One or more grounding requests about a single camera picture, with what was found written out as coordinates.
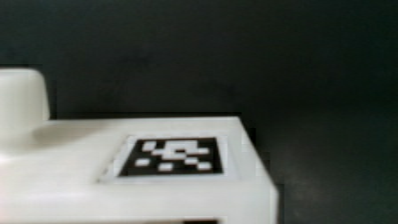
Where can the white front drawer box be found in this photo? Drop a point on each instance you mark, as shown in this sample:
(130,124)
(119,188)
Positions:
(124,171)

